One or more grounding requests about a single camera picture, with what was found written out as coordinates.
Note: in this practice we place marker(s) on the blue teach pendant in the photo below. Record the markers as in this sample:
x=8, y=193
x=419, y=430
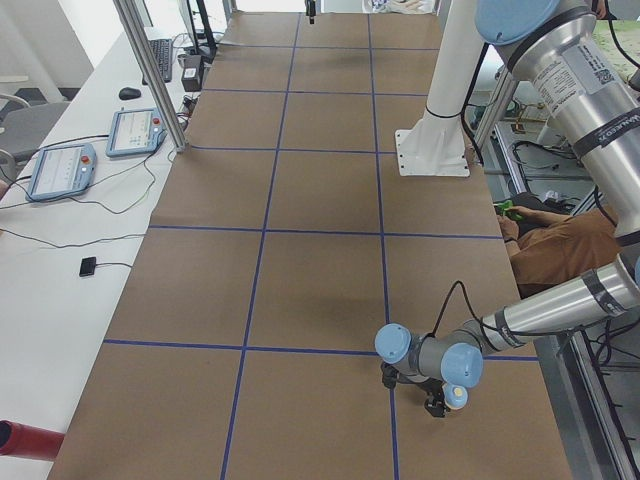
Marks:
x=135, y=132
x=61, y=172

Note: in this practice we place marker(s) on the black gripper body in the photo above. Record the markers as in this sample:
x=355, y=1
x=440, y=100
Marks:
x=434, y=402

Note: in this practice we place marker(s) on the small black square puck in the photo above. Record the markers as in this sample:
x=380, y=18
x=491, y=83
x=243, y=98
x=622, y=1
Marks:
x=87, y=266

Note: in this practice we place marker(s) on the person in brown shirt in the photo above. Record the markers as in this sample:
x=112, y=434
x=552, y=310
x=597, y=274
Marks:
x=547, y=248

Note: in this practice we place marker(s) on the green handheld object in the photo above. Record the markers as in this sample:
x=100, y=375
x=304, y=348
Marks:
x=505, y=209

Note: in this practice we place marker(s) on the near blue teach pendant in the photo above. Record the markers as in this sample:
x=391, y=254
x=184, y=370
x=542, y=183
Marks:
x=61, y=172

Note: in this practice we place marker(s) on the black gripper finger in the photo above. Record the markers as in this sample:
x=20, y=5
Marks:
x=435, y=404

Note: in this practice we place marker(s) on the aluminium frame post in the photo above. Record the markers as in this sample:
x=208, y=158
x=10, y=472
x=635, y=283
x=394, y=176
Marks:
x=136, y=34

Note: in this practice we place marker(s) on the black computer mouse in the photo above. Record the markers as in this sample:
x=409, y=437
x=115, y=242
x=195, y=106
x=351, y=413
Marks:
x=129, y=93

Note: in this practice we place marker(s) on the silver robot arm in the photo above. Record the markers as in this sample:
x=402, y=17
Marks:
x=550, y=45

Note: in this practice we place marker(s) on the red cylinder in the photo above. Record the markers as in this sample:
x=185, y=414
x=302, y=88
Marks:
x=29, y=442

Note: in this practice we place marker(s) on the far blue teach pendant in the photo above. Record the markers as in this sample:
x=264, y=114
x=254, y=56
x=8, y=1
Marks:
x=135, y=132

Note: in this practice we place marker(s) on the brown paper table mat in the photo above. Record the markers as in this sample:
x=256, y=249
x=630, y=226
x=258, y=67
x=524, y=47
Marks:
x=242, y=346

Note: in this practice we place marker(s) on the white camera pole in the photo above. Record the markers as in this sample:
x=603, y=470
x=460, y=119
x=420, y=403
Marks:
x=435, y=146

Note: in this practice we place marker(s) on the black keyboard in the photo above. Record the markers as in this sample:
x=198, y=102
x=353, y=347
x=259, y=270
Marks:
x=162, y=50

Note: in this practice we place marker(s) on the black power adapter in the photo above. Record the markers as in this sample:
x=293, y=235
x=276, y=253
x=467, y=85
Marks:
x=192, y=73

